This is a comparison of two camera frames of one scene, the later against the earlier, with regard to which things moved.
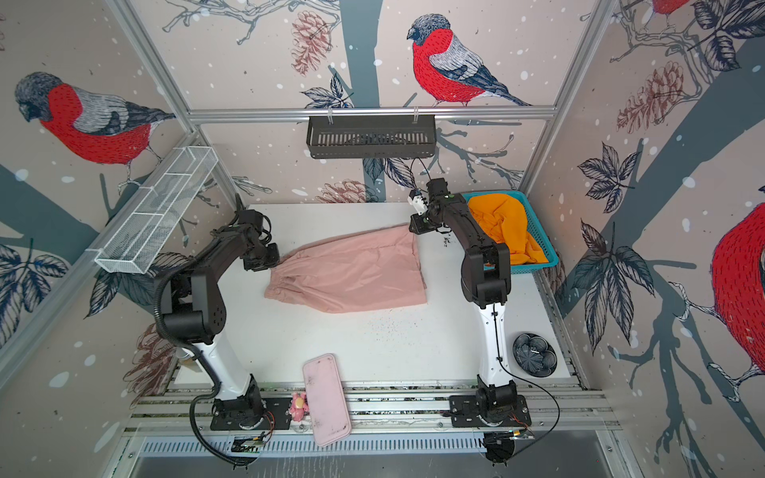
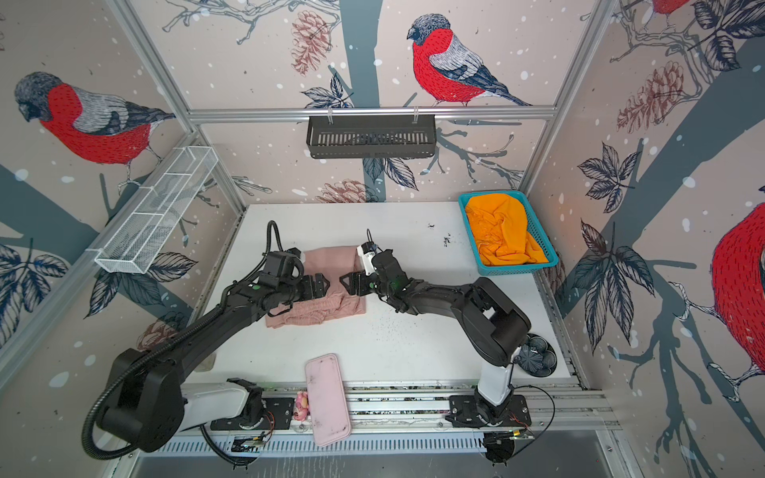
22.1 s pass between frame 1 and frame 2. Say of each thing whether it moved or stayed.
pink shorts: moved
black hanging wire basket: stayed
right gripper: moved
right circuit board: stayed
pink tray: stayed
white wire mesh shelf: stayed
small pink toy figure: stayed
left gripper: moved
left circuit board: stayed
